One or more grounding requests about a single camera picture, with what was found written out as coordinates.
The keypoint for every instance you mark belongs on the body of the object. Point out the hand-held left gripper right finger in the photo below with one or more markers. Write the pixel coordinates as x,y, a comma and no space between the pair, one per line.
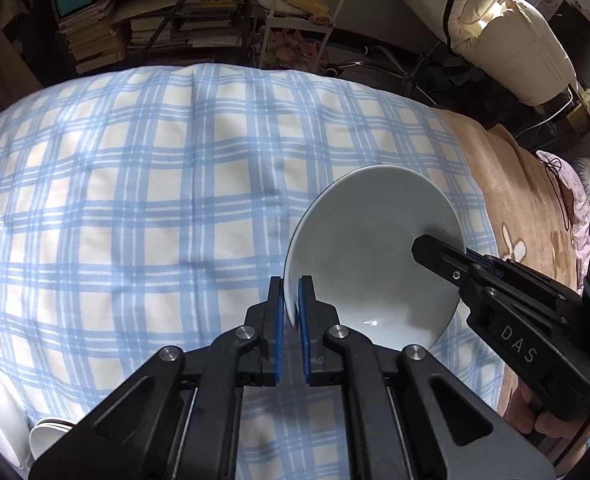
303,332

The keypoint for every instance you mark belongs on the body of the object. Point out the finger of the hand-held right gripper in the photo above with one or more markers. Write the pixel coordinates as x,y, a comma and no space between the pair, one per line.
485,261
440,260

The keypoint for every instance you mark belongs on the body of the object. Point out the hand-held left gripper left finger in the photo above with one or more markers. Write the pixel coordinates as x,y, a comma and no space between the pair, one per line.
277,332

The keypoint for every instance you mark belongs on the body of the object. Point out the white ceramic bowl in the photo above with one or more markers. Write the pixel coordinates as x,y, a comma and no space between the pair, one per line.
365,240

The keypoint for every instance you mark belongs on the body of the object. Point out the person's right hand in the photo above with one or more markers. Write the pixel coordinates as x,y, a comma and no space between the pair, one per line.
530,410

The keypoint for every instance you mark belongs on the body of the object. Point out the brown flower blanket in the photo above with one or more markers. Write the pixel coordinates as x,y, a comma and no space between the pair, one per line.
500,185

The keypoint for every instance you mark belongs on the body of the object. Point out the pink floral quilt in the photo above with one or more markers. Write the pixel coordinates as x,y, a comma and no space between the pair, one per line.
582,200

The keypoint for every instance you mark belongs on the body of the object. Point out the blue plaid blanket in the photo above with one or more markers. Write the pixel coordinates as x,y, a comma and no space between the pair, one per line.
150,210

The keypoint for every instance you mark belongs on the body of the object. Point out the chrome chair base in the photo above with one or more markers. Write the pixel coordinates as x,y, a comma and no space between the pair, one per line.
375,67

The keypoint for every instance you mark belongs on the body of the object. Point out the small white cherry plate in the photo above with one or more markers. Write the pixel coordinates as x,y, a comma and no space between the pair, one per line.
50,437

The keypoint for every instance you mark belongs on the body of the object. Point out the white metal rack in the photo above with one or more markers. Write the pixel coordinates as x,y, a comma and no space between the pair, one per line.
300,20

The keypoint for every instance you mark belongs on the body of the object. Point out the stack of books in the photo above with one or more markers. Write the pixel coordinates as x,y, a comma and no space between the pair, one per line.
92,35
185,20

